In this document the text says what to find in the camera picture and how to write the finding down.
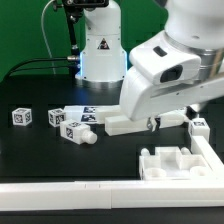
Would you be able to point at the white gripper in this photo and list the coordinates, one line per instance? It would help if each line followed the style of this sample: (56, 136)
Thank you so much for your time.
(167, 75)

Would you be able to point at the white chair seat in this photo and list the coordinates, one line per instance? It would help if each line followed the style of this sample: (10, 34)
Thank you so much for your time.
(173, 163)

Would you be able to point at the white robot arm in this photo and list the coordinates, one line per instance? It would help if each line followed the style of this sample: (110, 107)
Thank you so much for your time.
(193, 23)

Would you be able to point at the flat white chair back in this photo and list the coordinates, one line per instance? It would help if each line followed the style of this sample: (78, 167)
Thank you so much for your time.
(82, 114)

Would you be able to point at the white chair nut cube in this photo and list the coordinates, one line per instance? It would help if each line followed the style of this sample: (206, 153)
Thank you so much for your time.
(22, 116)

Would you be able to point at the rear long white bar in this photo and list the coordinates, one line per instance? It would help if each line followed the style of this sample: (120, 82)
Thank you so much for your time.
(102, 112)

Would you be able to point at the white obstacle fence wall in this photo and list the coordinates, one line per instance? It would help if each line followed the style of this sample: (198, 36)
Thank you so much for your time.
(121, 194)

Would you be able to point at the black camera stand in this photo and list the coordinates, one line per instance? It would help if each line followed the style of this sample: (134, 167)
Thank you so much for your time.
(74, 10)

